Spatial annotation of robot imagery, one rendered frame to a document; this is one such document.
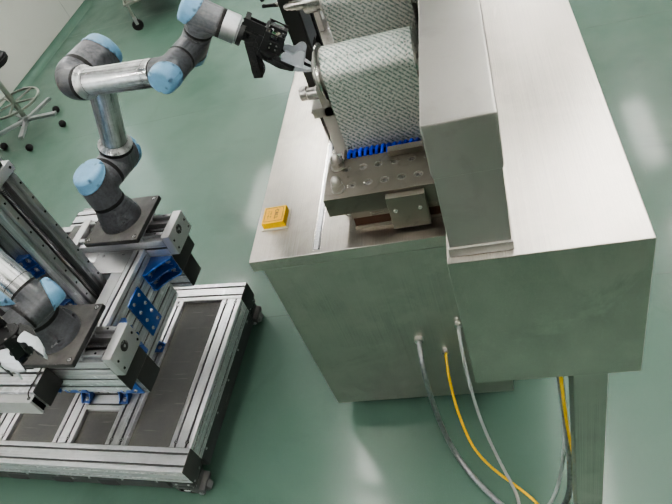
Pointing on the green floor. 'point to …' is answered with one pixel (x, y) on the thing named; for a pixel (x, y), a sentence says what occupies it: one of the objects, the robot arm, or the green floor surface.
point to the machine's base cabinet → (380, 324)
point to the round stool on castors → (23, 108)
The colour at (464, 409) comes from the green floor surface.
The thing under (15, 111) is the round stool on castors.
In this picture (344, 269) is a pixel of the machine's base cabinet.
